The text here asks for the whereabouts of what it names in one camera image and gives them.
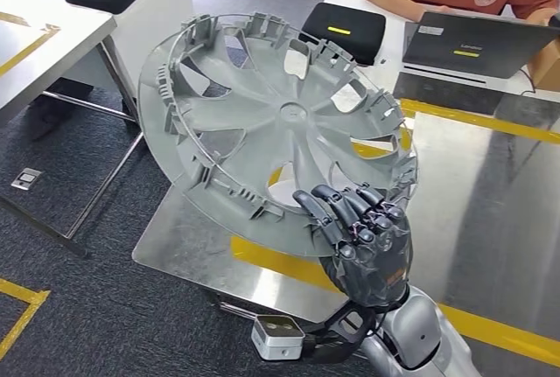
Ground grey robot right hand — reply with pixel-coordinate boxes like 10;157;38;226
292;184;413;311

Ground grey plastic wheel hubcap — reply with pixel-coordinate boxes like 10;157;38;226
137;11;420;258

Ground dark grey laptop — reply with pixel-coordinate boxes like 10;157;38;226
402;10;560;87

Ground brown cardboard box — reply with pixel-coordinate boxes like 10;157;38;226
527;38;560;93

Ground yellow floor tape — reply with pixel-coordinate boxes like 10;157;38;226
0;277;51;361

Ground silver floor socket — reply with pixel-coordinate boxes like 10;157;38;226
11;167;44;192

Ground white table metal legs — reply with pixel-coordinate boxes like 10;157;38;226
0;0;146;256

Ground black camera bracket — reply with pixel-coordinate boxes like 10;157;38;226
302;302;382;364

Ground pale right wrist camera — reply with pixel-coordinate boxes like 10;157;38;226
251;315;306;362

